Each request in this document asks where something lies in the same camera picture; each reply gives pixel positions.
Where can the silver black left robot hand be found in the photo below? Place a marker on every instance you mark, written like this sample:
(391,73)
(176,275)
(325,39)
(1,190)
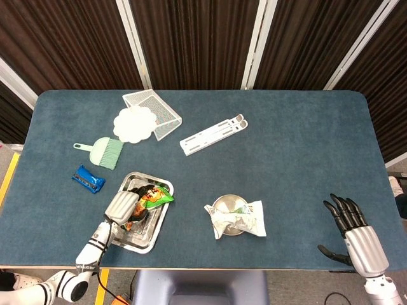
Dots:
(122,205)

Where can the rectangular steel tray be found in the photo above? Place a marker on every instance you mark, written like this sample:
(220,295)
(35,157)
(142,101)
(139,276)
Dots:
(152,230)

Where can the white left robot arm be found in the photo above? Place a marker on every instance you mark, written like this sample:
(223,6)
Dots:
(90,251)

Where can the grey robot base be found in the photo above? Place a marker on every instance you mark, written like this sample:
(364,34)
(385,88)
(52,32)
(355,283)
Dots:
(200,287)

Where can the blue snack bar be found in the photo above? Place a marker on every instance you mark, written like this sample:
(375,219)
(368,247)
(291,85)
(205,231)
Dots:
(88,179)

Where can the white shoe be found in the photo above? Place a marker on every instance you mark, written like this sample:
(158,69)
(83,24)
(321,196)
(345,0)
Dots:
(395,187)
(25,282)

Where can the orange floor object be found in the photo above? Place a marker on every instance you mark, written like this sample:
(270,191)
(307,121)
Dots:
(119,300)

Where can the white folding laptop stand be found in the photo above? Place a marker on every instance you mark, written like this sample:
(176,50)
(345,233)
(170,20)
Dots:
(213,135)

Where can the blue felt table mat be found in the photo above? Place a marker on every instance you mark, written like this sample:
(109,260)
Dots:
(286,159)

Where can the white snack bag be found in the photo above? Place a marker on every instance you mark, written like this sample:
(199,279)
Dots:
(252,219)

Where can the white flower-shaped palette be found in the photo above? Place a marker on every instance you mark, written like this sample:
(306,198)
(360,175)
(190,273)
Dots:
(135,125)

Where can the brown divider panel white frame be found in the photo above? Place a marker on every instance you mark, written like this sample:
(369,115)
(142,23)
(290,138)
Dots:
(302,41)
(197,41)
(9,120)
(63,41)
(381,79)

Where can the mint green hand brush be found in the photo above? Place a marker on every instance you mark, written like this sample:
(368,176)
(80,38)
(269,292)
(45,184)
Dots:
(106,152)

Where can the round steel plate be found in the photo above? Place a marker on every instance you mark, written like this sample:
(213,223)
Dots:
(227,203)

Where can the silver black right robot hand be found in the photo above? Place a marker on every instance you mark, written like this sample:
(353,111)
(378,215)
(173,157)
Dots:
(365,248)

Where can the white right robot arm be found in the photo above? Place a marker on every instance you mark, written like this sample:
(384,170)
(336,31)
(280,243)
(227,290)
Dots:
(381,290)

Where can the orange green snack bag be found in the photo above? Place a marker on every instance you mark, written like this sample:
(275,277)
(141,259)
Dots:
(157,197)

